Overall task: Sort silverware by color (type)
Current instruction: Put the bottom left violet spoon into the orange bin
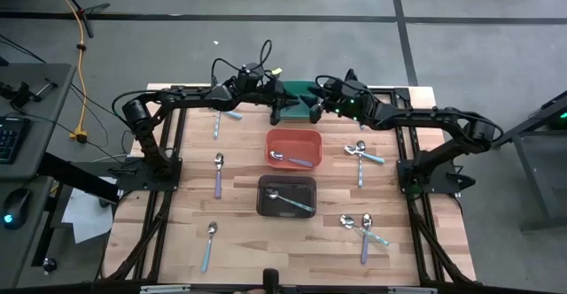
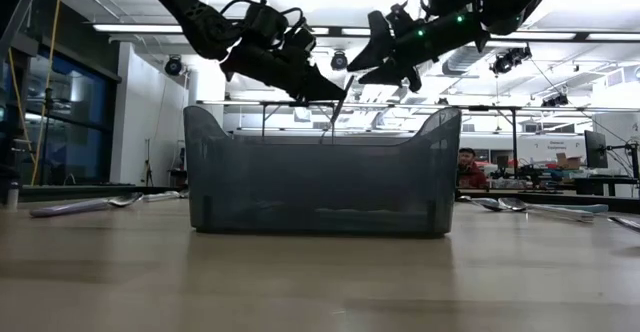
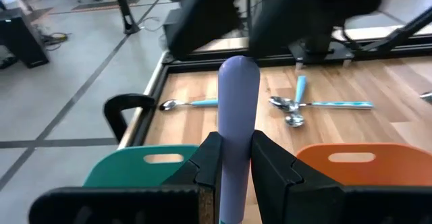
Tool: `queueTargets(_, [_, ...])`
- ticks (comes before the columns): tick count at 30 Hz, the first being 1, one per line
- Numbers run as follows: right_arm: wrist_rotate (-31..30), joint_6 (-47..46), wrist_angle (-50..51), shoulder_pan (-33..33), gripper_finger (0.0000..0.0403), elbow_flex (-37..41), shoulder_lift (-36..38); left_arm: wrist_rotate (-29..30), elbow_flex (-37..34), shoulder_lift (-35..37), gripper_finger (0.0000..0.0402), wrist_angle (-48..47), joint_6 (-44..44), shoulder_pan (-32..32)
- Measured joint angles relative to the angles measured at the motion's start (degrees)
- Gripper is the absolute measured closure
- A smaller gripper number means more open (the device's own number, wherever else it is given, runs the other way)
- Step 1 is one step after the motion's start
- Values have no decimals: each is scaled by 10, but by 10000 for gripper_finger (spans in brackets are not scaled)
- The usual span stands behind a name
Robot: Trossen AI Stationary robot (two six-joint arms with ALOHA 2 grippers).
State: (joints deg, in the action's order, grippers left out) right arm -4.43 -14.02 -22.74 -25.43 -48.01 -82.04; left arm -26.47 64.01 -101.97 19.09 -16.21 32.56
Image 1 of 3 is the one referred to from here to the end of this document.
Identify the dark brown plastic bin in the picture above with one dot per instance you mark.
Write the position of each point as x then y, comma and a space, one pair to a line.
292, 187

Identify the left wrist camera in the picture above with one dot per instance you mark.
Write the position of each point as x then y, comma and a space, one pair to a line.
249, 73

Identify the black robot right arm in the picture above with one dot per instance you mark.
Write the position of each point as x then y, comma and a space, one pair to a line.
425, 170

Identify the black desk clamp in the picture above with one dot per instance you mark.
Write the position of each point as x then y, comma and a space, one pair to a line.
22, 95

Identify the teal plastic bin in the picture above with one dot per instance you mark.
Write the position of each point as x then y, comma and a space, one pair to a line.
297, 113

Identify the orange plastic bin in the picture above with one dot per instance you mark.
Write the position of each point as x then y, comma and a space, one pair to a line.
294, 141

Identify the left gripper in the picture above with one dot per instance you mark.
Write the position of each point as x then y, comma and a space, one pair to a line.
268, 89

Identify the silver metal bracket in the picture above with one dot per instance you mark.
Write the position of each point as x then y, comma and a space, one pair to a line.
165, 289
412, 290

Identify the black keyboard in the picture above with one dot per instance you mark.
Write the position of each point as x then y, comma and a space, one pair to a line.
11, 139

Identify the black aluminium table frame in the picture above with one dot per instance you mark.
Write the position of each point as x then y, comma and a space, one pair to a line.
398, 148

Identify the black blurry object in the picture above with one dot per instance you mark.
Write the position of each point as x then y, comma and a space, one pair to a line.
271, 280

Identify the black computer mouse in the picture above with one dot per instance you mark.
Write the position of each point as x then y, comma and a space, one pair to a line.
17, 205

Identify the black round knob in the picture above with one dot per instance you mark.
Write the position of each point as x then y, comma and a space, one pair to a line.
49, 265

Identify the white paper sheet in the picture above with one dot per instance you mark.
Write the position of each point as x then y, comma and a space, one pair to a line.
86, 218

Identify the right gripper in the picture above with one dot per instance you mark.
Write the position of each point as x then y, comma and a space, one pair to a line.
339, 95

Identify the black device green light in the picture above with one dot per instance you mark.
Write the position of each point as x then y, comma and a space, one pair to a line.
559, 121

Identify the dark gray side table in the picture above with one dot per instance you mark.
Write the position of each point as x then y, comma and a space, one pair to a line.
545, 183

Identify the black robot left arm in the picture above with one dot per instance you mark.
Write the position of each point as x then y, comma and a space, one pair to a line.
150, 172

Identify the black floor stand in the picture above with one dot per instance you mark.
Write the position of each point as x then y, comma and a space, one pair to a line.
97, 7

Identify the gray desk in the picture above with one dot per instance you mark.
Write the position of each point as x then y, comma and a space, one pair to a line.
44, 108
26, 249

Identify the yellow tag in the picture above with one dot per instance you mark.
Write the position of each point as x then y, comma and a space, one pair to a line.
277, 71

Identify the black desk beam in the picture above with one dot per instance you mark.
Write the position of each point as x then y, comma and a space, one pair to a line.
75, 176

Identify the black frame clip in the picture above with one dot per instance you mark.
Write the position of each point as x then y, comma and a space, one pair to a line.
351, 74

